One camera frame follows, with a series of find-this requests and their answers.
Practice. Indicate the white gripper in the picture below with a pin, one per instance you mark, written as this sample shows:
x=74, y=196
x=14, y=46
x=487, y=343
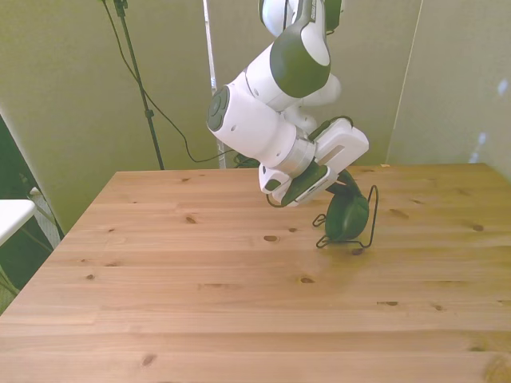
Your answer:
x=343, y=143

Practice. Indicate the dark green bowl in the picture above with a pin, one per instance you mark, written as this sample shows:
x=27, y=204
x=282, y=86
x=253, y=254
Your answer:
x=347, y=219

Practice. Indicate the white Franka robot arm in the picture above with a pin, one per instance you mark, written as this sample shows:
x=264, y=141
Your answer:
x=255, y=123

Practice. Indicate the white vertical pole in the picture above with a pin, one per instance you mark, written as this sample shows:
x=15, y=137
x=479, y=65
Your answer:
x=209, y=40

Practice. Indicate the black tripod stand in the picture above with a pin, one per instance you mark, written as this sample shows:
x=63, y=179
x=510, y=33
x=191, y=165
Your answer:
x=149, y=114

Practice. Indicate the dark leaning panel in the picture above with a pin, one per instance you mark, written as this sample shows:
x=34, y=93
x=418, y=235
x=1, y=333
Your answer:
x=16, y=175

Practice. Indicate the white side table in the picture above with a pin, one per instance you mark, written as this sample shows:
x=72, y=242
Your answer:
x=12, y=215

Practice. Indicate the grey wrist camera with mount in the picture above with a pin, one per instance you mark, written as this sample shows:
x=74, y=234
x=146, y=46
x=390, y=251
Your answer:
x=309, y=187

